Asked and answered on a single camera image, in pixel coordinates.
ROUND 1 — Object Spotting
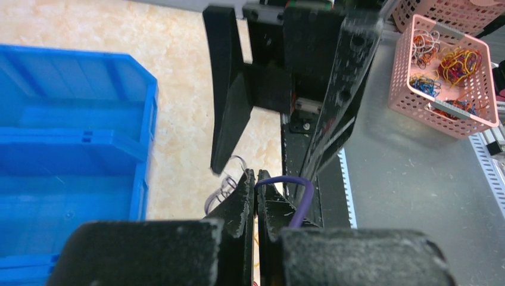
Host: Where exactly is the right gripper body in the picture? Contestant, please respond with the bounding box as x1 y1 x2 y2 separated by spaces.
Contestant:
242 1 387 115

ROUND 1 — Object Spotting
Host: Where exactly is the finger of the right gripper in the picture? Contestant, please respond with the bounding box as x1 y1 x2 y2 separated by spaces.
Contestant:
202 5 253 175
300 15 384 181

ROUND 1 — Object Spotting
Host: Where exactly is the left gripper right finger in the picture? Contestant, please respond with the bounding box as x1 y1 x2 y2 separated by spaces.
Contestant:
256 170 320 285

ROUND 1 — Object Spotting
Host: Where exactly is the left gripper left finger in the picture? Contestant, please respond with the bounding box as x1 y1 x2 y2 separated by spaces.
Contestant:
206 169 256 285

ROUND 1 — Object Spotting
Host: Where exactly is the purple cable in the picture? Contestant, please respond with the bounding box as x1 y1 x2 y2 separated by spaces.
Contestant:
254 175 315 230

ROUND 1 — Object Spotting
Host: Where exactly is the pink perforated basket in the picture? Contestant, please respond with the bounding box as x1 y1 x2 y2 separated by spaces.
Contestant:
388 14 500 139

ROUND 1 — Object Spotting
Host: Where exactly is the blue three-compartment bin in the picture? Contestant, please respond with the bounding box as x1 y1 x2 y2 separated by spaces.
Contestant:
1 44 158 285

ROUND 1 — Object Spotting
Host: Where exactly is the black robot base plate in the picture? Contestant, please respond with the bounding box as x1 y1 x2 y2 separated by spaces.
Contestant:
280 115 357 228

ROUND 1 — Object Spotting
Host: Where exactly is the white slotted cable duct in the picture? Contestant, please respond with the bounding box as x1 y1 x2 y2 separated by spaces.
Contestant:
469 133 504 217

